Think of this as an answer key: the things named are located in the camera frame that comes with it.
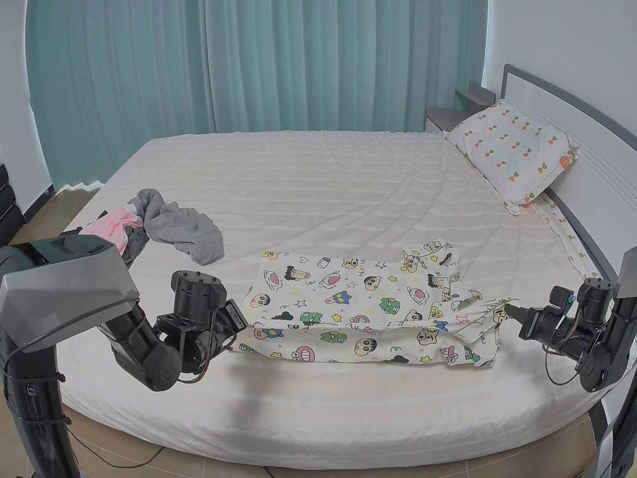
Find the white printed pyjama top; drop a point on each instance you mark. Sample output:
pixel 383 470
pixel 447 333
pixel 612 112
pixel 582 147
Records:
pixel 358 316

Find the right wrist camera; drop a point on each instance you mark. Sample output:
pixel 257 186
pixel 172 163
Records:
pixel 561 299

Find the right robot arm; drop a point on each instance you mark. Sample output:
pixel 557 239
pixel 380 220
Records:
pixel 602 351

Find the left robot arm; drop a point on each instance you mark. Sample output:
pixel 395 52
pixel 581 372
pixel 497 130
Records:
pixel 69 287

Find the white printed pillow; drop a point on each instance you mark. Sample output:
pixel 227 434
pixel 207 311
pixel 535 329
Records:
pixel 512 155

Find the black chest of drawers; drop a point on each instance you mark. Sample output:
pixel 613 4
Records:
pixel 9 207

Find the dark grey garment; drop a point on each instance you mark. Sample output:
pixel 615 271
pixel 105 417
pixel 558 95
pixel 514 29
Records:
pixel 135 247

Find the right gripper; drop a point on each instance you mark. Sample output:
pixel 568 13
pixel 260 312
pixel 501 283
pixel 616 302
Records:
pixel 542 324

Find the bed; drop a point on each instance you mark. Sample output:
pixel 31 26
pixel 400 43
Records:
pixel 323 192

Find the pink garment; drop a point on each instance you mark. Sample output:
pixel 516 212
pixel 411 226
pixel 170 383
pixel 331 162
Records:
pixel 114 227

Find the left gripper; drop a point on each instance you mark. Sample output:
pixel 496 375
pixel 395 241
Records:
pixel 221 336

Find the grey bedside table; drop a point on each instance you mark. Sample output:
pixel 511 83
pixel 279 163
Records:
pixel 448 117

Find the blue-green curtain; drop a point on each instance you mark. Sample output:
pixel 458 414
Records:
pixel 249 53

